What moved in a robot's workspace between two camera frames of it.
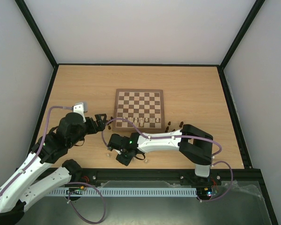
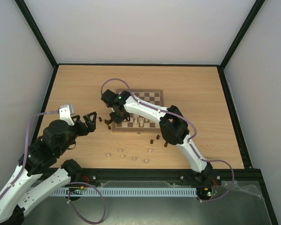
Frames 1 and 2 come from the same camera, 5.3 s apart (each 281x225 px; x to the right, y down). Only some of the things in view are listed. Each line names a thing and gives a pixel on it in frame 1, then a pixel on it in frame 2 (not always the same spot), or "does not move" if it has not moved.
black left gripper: (101, 124) to (92, 127)
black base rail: (239, 176) does not move
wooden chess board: (144, 108) does not move
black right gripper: (121, 158) to (118, 117)
